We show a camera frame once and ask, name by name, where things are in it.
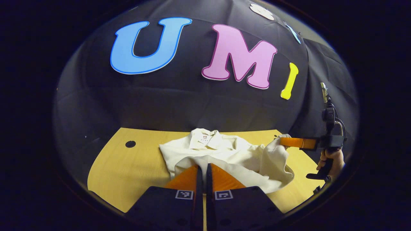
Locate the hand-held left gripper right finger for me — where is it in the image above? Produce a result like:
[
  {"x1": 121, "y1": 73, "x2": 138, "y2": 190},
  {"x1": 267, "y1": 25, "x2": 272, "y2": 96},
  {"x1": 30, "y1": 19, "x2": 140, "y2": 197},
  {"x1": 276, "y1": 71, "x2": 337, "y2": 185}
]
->
[{"x1": 205, "y1": 163, "x2": 284, "y2": 230}]

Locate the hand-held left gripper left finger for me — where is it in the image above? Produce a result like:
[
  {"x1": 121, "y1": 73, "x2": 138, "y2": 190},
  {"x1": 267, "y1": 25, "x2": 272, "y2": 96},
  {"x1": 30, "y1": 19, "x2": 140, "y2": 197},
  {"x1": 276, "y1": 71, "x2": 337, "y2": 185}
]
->
[{"x1": 125, "y1": 164, "x2": 204, "y2": 230}]

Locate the cream button shirt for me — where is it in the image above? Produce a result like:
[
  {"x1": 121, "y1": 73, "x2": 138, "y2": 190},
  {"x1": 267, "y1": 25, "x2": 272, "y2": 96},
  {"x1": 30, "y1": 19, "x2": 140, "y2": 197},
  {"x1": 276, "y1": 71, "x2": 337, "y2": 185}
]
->
[{"x1": 159, "y1": 128, "x2": 295, "y2": 194}]

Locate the black backdrop cloth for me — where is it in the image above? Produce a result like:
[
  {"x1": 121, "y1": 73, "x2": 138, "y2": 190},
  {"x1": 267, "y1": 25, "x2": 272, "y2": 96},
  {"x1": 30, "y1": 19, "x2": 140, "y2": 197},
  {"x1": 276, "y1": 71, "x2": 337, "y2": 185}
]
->
[{"x1": 53, "y1": 0, "x2": 359, "y2": 167}]

